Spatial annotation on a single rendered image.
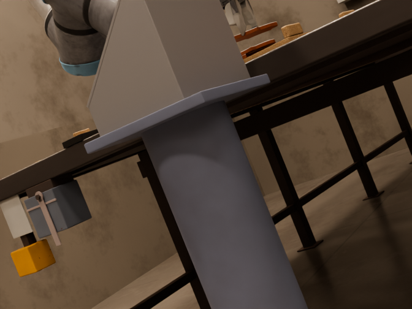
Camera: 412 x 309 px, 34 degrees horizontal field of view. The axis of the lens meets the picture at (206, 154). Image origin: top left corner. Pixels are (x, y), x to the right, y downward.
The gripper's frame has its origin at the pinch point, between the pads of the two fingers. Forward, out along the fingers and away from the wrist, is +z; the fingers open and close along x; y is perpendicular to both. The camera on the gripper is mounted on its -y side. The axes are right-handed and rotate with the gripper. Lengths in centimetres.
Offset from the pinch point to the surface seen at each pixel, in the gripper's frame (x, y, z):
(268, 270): 55, -4, 47
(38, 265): 8, 85, 37
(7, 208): 6, 90, 18
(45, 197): 13, 69, 19
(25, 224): 7, 85, 24
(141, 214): -310, 244, 58
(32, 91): -248, 252, -61
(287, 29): 17.8, -13.3, 5.4
